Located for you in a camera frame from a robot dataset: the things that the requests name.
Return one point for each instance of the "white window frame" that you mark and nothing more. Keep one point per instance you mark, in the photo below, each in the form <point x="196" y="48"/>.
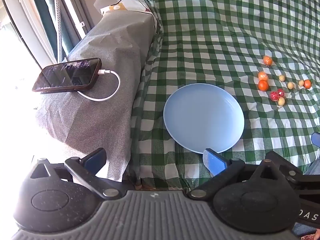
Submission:
<point x="22" y="10"/>

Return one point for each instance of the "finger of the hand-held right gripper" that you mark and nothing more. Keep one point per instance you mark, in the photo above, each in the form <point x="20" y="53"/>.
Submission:
<point x="291" y="167"/>
<point x="316" y="138"/>

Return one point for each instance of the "small yellow white box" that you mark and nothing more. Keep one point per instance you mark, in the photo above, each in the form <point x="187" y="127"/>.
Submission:
<point x="120" y="7"/>

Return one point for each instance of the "net-wrapped orange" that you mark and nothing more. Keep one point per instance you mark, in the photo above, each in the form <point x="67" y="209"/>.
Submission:
<point x="267" y="60"/>
<point x="262" y="75"/>

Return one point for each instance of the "light blue plate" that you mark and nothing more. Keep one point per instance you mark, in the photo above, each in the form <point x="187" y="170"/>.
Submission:
<point x="202" y="115"/>

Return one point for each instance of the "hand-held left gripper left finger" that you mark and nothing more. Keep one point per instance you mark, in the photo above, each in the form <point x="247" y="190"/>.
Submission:
<point x="93" y="158"/>

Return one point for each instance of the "black smartphone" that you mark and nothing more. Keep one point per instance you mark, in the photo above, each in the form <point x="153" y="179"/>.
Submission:
<point x="67" y="75"/>

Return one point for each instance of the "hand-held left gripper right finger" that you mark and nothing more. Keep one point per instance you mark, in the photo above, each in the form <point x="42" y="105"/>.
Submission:
<point x="215" y="162"/>

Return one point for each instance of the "beige longan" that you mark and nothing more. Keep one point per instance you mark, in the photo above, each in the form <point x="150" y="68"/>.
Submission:
<point x="301" y="83"/>
<point x="290" y="85"/>
<point x="282" y="77"/>
<point x="281" y="101"/>

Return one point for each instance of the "bare orange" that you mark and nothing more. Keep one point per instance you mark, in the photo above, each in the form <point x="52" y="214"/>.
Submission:
<point x="263" y="85"/>

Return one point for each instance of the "red net-wrapped fruit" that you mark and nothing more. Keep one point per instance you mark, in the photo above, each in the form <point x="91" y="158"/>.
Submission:
<point x="281" y="92"/>
<point x="273" y="96"/>

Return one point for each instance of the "small orange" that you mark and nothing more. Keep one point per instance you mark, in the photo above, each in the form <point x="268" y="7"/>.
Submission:
<point x="307" y="83"/>

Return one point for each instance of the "dark green curtain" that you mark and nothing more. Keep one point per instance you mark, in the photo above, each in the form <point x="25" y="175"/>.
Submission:
<point x="46" y="0"/>

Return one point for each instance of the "grey covered box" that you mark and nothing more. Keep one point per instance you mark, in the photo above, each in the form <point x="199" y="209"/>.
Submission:
<point x="100" y="120"/>

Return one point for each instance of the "green white checkered blanket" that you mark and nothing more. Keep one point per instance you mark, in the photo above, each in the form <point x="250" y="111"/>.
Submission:
<point x="200" y="42"/>

